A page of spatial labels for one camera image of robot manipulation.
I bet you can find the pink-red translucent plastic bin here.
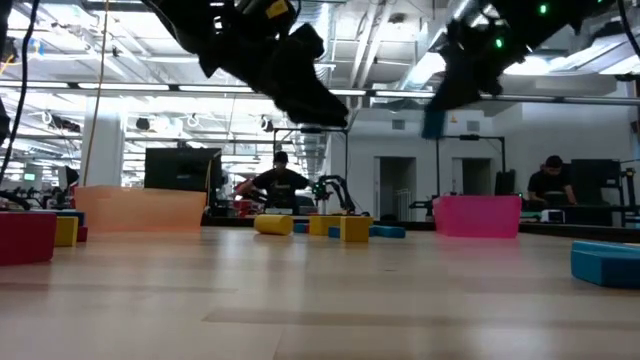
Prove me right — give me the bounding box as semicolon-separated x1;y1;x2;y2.
432;194;524;240

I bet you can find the black upright box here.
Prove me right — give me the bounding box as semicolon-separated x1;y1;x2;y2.
494;169;517;197

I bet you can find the yellow wooden cylinder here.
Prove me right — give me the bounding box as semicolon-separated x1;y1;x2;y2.
253;213;295;237

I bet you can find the long overhead light bar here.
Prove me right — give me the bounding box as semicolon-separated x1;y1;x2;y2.
0;79;640;107

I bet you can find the black camera stand frame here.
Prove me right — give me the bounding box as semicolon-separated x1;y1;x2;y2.
272;126;350;211
435;133;507;197

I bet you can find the yellow wooden cube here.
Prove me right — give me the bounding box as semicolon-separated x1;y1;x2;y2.
339;215;372;244

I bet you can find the yellow wooden block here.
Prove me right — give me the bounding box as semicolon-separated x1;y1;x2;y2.
53;215;80;248
308;214;344;237

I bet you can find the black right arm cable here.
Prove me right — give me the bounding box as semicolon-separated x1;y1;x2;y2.
617;0;640;57

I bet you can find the white building column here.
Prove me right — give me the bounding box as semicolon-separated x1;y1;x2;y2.
82;97;126;187

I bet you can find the yellow cable tag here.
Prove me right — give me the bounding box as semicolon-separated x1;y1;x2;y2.
264;0;290;20

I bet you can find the long yellow cable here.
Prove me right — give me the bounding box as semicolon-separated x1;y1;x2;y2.
82;0;111;187

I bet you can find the orange translucent plastic bin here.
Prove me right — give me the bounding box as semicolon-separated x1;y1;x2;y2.
73;185;208;233

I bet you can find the red background object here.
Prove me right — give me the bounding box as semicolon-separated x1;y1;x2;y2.
232;198;266;217

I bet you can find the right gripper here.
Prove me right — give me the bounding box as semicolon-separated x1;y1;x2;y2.
424;0;531;112

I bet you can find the black equipment cabinet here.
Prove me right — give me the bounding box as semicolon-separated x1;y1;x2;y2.
569;158;624;207

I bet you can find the large black monitor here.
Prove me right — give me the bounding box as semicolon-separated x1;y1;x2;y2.
144;147;223;192

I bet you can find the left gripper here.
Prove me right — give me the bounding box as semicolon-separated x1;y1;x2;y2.
219;0;350;127

